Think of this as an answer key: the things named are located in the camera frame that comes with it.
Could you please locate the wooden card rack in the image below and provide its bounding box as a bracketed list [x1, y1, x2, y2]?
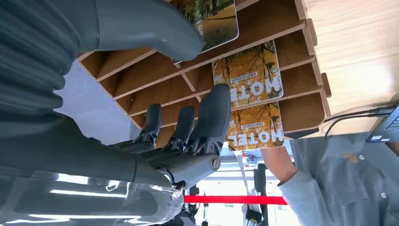
[78, 0, 333, 149]

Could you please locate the yellow hotel card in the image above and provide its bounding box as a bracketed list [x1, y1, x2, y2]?
[212, 40, 284, 109]
[226, 101, 285, 152]

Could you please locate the person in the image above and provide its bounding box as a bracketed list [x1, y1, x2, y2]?
[277, 131, 399, 226]

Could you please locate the ribbed grey right arm sleeve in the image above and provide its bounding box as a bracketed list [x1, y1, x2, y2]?
[0, 0, 96, 119]

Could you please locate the red barrier belt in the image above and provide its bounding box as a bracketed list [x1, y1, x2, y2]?
[184, 195, 288, 206]

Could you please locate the laptop computer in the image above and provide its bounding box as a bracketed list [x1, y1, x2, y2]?
[366, 102, 399, 144]

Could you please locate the black stanchion post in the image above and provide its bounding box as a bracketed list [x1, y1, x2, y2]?
[253, 163, 269, 226]

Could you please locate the black cable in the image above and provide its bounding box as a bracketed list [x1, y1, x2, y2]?
[324, 106, 396, 123]
[324, 113, 385, 140]

